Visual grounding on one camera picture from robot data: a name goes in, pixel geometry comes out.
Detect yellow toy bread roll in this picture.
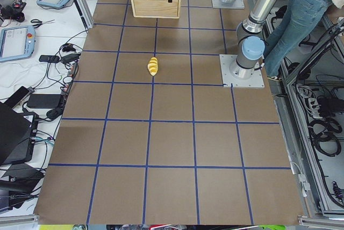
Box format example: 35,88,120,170
147,57,159,76

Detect black scissors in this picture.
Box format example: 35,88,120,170
30,19,55,28

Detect person in blue jeans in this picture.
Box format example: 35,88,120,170
263,0,343,81

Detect brown paper table mat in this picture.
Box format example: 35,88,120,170
35,0,303,225

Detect lower blue teach pendant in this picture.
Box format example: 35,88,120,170
1,25,35,62

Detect black power adapter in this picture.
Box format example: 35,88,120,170
27,94,61,109

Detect black smartphone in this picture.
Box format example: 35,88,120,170
4,86,32,108

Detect white power strip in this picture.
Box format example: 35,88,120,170
296,84,322,119

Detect black laptop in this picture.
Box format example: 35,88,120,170
1,103,38,166

